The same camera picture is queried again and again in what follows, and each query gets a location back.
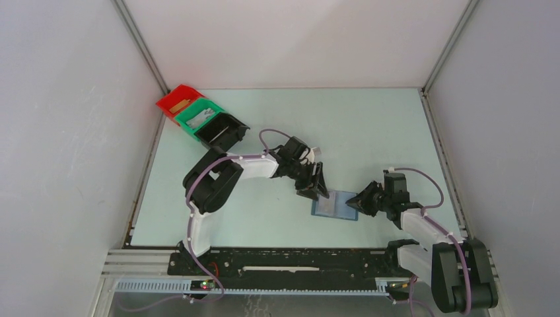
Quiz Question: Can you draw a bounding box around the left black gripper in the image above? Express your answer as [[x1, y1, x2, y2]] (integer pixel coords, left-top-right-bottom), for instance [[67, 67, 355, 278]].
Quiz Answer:
[[287, 160, 329, 202]]

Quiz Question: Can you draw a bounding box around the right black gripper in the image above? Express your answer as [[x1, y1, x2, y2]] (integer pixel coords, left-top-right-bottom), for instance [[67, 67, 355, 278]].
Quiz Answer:
[[346, 180, 392, 217]]

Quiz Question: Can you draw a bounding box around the blue card holder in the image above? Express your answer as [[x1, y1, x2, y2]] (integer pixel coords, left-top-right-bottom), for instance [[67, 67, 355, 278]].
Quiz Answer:
[[311, 191, 359, 221]]

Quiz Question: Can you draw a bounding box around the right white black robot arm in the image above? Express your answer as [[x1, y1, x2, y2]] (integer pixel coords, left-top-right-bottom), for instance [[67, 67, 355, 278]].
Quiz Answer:
[[346, 167, 499, 314]]

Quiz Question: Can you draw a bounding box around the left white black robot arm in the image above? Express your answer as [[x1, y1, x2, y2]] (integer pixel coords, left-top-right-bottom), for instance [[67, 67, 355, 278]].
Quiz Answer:
[[182, 136, 330, 275]]

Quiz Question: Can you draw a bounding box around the grey card in green bin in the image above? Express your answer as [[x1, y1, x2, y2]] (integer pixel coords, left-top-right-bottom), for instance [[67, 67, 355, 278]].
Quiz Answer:
[[187, 108, 215, 129]]

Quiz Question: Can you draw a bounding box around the orange card in red bin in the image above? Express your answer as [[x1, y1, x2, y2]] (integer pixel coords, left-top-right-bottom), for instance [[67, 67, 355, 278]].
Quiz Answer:
[[169, 99, 191, 113]]

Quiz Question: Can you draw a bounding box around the black plastic bin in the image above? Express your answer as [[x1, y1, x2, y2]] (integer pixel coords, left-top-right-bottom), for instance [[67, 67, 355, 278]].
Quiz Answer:
[[194, 112, 250, 152]]

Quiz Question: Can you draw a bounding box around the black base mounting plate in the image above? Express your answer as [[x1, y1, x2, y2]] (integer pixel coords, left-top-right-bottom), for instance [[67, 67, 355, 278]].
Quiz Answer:
[[167, 243, 412, 291]]

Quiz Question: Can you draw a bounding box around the green plastic bin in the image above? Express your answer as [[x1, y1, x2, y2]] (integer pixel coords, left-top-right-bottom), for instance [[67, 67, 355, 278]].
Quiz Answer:
[[174, 98, 225, 141]]

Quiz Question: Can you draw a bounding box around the grey slotted cable duct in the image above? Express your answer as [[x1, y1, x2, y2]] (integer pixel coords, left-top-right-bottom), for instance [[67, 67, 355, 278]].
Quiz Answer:
[[114, 279, 388, 296]]

